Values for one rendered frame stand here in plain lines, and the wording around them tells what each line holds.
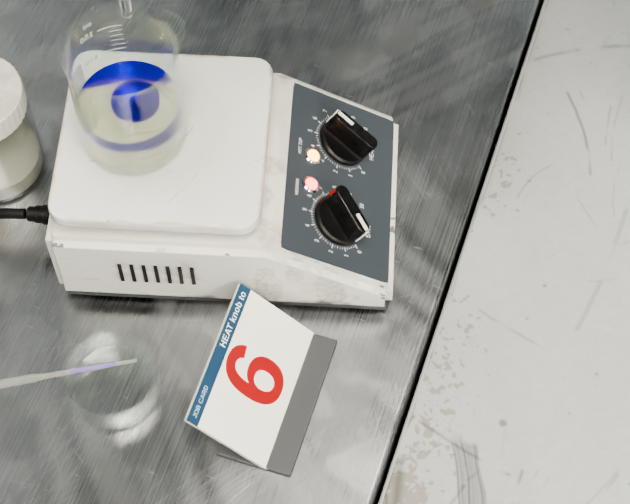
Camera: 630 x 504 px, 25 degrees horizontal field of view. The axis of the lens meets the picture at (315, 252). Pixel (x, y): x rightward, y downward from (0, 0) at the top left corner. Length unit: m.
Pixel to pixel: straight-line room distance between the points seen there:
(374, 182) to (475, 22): 0.17
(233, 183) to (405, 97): 0.19
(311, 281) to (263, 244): 0.04
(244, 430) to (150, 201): 0.14
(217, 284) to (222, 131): 0.09
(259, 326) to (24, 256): 0.16
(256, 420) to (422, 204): 0.18
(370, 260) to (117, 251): 0.15
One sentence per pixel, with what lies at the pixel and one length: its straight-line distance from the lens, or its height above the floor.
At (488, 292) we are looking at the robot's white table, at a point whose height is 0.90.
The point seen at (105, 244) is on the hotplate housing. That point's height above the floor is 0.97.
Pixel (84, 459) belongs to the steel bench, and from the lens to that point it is 0.82.
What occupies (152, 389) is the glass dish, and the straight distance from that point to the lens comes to 0.81.
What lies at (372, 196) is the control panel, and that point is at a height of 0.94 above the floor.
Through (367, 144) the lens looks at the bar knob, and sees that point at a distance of 0.84.
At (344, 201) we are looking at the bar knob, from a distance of 0.81.
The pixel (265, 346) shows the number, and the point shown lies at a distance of 0.81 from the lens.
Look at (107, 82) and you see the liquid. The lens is 0.80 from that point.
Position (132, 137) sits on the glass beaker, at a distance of 0.76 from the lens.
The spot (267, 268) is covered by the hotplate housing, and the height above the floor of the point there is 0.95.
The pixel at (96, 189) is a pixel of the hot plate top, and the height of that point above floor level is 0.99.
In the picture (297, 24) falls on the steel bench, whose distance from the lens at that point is 0.97.
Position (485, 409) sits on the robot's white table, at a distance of 0.83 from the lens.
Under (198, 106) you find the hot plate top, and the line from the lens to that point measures 0.82.
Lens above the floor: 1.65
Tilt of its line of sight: 60 degrees down
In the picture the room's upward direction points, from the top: straight up
